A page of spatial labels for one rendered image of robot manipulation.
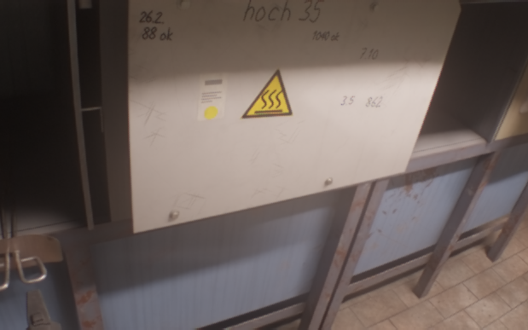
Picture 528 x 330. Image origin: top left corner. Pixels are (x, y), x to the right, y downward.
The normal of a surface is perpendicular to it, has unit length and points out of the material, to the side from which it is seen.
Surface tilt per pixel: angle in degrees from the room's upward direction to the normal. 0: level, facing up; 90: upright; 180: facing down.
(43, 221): 0
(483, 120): 90
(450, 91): 90
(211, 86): 90
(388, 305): 0
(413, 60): 90
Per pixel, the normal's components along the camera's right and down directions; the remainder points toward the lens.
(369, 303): 0.14, -0.82
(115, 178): 0.46, 0.55
